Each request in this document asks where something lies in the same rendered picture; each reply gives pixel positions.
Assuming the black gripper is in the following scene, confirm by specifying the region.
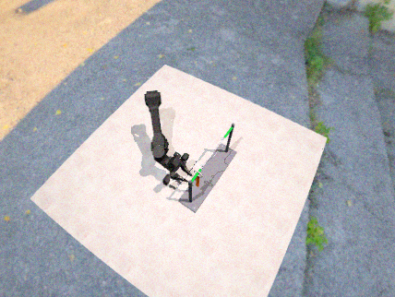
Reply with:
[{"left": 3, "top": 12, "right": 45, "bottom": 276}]
[{"left": 162, "top": 153, "right": 193, "bottom": 186}]

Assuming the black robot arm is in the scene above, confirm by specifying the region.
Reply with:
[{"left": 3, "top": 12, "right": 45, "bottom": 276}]
[{"left": 144, "top": 90, "right": 181, "bottom": 170}]

